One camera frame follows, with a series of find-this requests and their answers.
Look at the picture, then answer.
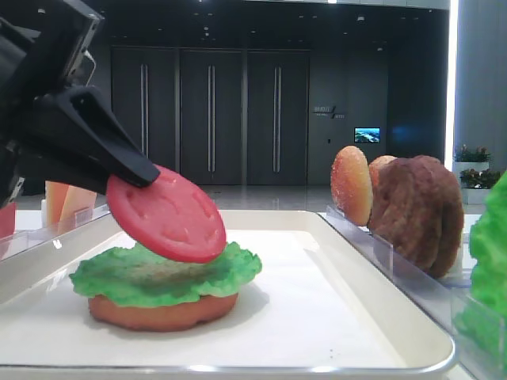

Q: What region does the clear left front strip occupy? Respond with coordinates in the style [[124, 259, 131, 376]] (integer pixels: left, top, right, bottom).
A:
[[1, 205, 109, 260]]

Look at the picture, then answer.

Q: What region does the clear right front strip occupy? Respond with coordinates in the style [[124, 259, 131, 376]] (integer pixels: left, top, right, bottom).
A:
[[325, 206, 470, 331]]

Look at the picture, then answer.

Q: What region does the inner bun top slice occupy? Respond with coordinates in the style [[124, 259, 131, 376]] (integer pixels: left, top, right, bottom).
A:
[[330, 146, 373, 226]]

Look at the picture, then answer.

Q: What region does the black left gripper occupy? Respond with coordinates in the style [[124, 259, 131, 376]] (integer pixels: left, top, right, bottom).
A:
[[1, 1, 159, 206]]

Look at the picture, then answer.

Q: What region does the orange cheese slice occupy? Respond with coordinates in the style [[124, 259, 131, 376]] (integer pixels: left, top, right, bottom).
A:
[[45, 181, 97, 234]]

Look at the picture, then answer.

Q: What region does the clear strip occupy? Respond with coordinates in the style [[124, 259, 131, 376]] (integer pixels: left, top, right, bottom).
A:
[[1, 205, 109, 260], [325, 206, 470, 331]]

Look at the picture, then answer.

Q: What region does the outer brown meat patty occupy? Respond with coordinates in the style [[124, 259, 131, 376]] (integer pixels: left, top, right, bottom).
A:
[[415, 155, 464, 279]]

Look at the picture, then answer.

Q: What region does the white metal tray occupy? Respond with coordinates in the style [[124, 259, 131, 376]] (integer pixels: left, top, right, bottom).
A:
[[1, 211, 457, 379]]

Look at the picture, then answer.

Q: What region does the wall display screen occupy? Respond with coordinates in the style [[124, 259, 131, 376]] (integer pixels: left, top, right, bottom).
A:
[[354, 127, 381, 143]]

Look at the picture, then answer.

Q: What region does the potted flower planter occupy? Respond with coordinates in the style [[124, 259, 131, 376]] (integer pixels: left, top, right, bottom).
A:
[[453, 144, 502, 205]]

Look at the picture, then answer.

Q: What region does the inner brown meat patty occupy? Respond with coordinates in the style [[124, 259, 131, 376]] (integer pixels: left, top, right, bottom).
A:
[[368, 155, 443, 272]]

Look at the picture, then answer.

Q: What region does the bun slice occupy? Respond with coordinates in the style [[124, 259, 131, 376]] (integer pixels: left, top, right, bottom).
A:
[[330, 146, 373, 226], [368, 155, 396, 189]]

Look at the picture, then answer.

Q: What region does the brown meat patty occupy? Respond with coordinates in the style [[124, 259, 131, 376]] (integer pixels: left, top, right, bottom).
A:
[[368, 155, 443, 272], [415, 155, 464, 279]]

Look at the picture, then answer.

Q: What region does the outer bun top slice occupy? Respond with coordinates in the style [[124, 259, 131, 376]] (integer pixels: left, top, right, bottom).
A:
[[368, 155, 396, 189]]

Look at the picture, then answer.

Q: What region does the red tomato slice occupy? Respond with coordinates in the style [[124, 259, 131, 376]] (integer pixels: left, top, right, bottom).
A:
[[106, 166, 226, 264], [0, 203, 17, 239]]

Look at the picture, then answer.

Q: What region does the clear lettuce holder rail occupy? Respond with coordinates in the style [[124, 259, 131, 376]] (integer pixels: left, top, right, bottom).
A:
[[451, 294, 506, 379]]

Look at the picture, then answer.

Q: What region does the bun bottom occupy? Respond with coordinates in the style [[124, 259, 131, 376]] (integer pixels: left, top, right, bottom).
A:
[[88, 293, 238, 333]]

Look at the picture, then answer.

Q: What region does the dark triple door cabinet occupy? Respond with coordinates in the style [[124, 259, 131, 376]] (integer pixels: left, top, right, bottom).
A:
[[111, 47, 309, 185]]

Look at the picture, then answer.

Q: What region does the standing green lettuce leaf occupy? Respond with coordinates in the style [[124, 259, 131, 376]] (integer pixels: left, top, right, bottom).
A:
[[453, 169, 507, 376]]

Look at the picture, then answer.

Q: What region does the green lettuce leaf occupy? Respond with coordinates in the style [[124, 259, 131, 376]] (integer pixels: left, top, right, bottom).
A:
[[453, 169, 507, 376], [70, 241, 262, 308]]

